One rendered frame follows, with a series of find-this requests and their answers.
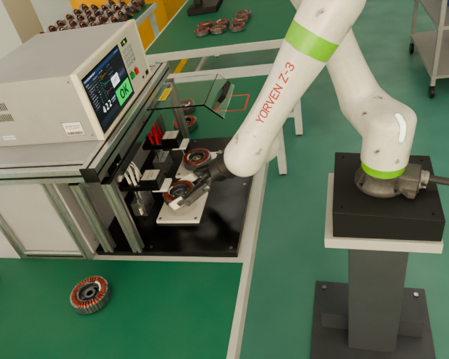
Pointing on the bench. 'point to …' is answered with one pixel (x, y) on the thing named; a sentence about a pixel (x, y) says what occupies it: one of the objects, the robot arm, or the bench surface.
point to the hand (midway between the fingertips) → (179, 192)
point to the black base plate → (231, 239)
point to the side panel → (35, 221)
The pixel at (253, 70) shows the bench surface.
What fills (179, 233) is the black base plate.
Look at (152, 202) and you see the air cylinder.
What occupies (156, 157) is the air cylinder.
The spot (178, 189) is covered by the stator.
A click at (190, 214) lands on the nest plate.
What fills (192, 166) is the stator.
